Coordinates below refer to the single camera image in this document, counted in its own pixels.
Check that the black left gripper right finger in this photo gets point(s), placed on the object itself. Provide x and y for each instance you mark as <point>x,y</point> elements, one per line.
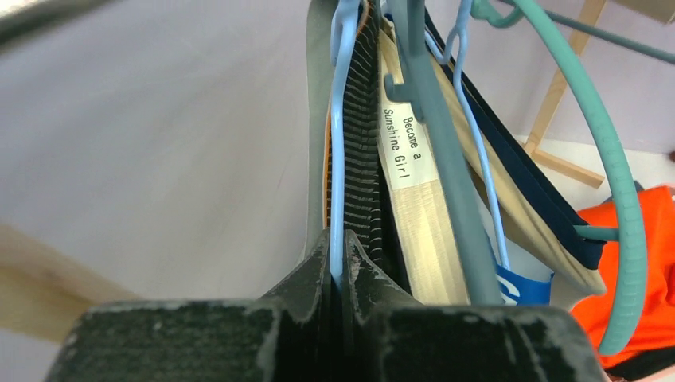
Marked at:
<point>393,337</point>

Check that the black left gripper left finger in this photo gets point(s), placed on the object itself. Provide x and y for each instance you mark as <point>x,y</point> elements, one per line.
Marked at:
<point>280,336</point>

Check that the light blue wire hanger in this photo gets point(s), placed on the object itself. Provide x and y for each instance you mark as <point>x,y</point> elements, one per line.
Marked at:
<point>342,40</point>

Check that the black striped underwear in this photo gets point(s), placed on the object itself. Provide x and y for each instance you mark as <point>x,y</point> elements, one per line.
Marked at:
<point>368,210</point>

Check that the cream navy labelled underwear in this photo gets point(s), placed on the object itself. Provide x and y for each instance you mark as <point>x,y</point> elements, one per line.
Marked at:
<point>420,212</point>

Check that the blue white-lettered underwear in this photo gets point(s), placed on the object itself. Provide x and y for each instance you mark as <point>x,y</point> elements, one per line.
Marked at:
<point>525,284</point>

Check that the beige navy-trimmed underwear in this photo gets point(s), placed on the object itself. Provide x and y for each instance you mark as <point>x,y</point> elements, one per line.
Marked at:
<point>539,224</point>

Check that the grey-blue plastic hanger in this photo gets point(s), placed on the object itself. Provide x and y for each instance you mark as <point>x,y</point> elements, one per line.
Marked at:
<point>420,88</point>

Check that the teal plastic hanger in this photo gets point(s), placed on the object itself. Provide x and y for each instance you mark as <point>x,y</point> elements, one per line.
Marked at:
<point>630,291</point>

